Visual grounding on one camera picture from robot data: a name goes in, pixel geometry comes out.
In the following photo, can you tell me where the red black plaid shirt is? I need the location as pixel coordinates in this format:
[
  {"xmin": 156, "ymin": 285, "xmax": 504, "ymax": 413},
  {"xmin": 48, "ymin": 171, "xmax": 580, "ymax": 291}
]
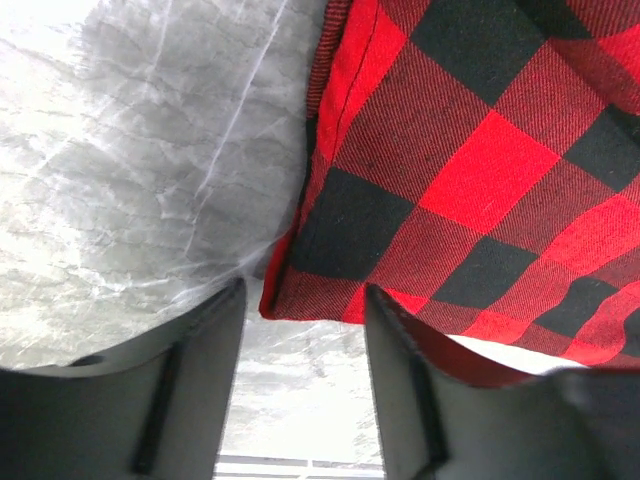
[{"xmin": 259, "ymin": 0, "xmax": 639, "ymax": 368}]

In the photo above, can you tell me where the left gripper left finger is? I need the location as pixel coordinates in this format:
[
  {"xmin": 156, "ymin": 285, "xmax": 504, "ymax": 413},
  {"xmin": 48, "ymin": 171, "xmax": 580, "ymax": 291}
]
[{"xmin": 1, "ymin": 279, "xmax": 247, "ymax": 479}]

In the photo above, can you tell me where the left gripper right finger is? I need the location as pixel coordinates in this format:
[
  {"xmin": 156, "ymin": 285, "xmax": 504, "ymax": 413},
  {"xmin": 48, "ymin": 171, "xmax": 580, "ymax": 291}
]
[{"xmin": 365, "ymin": 285, "xmax": 639, "ymax": 479}]

